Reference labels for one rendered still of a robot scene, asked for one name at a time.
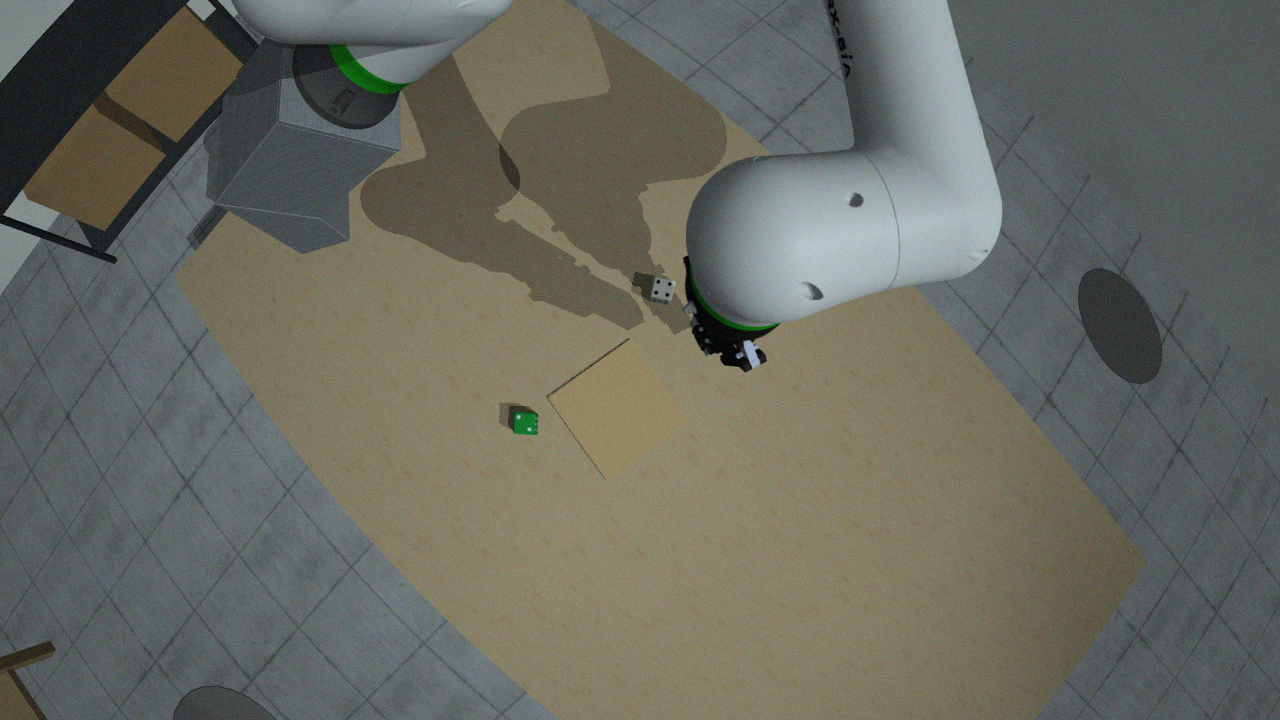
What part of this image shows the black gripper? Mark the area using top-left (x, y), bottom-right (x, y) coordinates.
top-left (689, 315), bottom-right (767, 373)

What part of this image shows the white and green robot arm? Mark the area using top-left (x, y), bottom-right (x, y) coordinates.
top-left (230, 0), bottom-right (1002, 341)

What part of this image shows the green die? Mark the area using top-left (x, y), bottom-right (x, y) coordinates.
top-left (513, 413), bottom-right (538, 436)

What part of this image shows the white die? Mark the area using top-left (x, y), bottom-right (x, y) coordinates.
top-left (650, 275), bottom-right (675, 305)

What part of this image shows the tan square mat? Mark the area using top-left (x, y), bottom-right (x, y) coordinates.
top-left (548, 340), bottom-right (690, 480)

